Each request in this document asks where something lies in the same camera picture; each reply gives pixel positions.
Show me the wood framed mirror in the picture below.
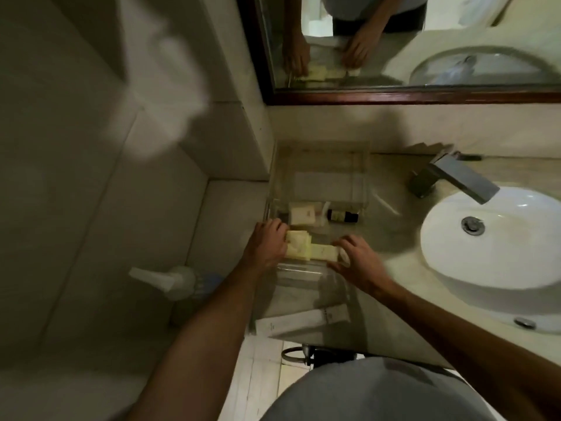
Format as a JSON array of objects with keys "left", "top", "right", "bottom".
[{"left": 236, "top": 0, "right": 561, "bottom": 106}]

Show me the chrome faucet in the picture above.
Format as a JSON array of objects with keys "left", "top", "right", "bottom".
[{"left": 409, "top": 151, "right": 501, "bottom": 205}]

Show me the pale yellow sachet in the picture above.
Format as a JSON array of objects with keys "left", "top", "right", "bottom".
[
  {"left": 286, "top": 230, "right": 314, "bottom": 260},
  {"left": 309, "top": 243, "right": 342, "bottom": 264}
]

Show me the person's left hand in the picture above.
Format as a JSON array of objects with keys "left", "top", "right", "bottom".
[{"left": 240, "top": 218, "right": 290, "bottom": 277}]

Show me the long white box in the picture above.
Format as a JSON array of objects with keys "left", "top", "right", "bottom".
[{"left": 255, "top": 304, "right": 350, "bottom": 338}]

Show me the person's right hand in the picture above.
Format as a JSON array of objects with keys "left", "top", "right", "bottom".
[{"left": 326, "top": 234, "right": 391, "bottom": 297}]

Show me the chrome sink drain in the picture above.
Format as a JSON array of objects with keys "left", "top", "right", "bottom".
[{"left": 460, "top": 215, "right": 486, "bottom": 237}]

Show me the clear acrylic tray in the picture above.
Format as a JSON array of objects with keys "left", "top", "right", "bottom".
[{"left": 249, "top": 141, "right": 372, "bottom": 339}]

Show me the white sink basin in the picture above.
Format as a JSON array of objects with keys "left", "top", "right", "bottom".
[{"left": 420, "top": 186, "right": 561, "bottom": 334}]

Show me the person's grey shirt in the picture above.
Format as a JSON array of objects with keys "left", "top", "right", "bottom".
[{"left": 262, "top": 357, "right": 498, "bottom": 421}]

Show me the white spray bottle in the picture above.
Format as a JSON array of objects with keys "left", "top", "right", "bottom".
[{"left": 128, "top": 265, "right": 225, "bottom": 303}]

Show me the person's right forearm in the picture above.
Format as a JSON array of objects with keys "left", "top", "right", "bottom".
[{"left": 373, "top": 279, "right": 561, "bottom": 421}]

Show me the person's left forearm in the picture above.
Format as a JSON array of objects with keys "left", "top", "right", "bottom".
[{"left": 126, "top": 260, "right": 264, "bottom": 421}]

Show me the white hanging towel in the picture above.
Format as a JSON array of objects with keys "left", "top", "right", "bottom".
[{"left": 115, "top": 0, "right": 212, "bottom": 160}]

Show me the small cream tube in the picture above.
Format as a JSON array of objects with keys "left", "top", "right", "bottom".
[{"left": 290, "top": 205, "right": 317, "bottom": 226}]

